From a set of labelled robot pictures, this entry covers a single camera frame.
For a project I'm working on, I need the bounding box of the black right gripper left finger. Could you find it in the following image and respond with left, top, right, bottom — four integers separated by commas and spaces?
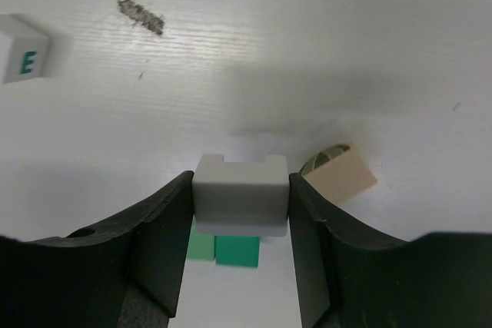
1, 171, 193, 327

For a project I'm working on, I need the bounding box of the white lettered wood block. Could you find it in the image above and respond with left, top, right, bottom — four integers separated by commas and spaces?
1, 15, 51, 84

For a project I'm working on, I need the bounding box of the dark green wood block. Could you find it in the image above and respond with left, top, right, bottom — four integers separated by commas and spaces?
215, 236, 260, 268

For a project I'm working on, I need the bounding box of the light green wood block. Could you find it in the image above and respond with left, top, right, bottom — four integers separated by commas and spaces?
187, 227, 215, 261

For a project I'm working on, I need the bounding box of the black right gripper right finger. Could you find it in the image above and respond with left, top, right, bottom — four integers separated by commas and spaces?
289, 174, 491, 327

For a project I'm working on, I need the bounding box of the tan wood block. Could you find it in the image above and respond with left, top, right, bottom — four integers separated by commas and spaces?
299, 144, 377, 206

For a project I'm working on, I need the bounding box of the white notched wood block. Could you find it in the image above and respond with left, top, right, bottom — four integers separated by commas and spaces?
191, 154, 290, 237

